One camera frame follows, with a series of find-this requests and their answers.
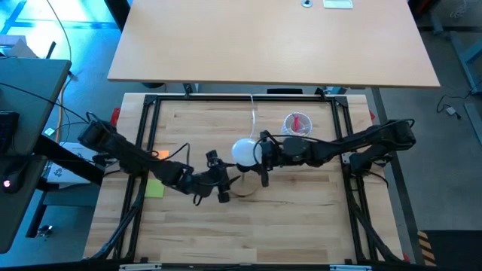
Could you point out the small metal bracket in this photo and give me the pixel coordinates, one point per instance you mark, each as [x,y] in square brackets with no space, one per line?
[45,230]

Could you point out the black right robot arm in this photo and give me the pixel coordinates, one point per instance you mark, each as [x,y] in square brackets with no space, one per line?
[357,143]

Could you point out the black floor mat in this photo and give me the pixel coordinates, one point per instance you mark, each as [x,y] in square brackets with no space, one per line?
[459,250]

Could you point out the large light wood desk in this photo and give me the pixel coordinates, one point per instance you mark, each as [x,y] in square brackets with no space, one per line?
[263,41]

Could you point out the orange sticky note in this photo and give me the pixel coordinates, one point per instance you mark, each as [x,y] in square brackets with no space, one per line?
[163,154]

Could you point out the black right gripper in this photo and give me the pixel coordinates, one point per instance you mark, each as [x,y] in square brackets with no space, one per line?
[280,152]

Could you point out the black aluminium table frame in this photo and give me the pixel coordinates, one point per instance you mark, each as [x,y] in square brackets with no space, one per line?
[293,98]

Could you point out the white lattice cup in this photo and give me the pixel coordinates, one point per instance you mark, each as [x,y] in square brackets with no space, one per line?
[305,122]

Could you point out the red clamp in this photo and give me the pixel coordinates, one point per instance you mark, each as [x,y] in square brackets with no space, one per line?
[372,114]
[115,116]

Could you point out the cardboard box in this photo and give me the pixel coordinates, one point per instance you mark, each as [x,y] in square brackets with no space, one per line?
[19,49]

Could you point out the blue grey metal rack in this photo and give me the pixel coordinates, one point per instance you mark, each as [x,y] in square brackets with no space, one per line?
[470,56]

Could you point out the white reflector lightbulb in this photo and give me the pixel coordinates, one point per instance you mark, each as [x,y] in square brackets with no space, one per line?
[245,152]

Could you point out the black desk leg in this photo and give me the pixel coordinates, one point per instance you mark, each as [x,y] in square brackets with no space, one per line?
[118,13]

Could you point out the white card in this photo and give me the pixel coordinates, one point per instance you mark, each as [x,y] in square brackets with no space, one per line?
[337,3]

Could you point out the red item in cup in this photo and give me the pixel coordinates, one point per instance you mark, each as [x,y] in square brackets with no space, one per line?
[296,122]

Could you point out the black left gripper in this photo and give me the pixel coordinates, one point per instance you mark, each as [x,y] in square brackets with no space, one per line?
[207,182]

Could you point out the small white tag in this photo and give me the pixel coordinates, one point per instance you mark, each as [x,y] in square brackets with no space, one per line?
[49,131]

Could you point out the green sticky note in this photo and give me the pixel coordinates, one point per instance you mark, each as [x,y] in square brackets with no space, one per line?
[155,188]

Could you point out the black computer mouse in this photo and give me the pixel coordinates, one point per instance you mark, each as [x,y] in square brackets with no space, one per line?
[15,180]

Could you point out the wooden base lamp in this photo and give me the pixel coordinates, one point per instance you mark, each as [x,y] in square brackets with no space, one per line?
[244,184]

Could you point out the white printed box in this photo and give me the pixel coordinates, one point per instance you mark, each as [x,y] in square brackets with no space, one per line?
[60,173]

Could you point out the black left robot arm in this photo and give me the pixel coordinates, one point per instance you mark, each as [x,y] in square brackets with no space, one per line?
[132,156]

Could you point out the grey desk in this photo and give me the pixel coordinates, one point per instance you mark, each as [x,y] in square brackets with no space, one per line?
[34,83]

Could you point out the black keyboard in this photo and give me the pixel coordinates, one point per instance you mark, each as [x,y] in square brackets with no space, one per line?
[7,130]

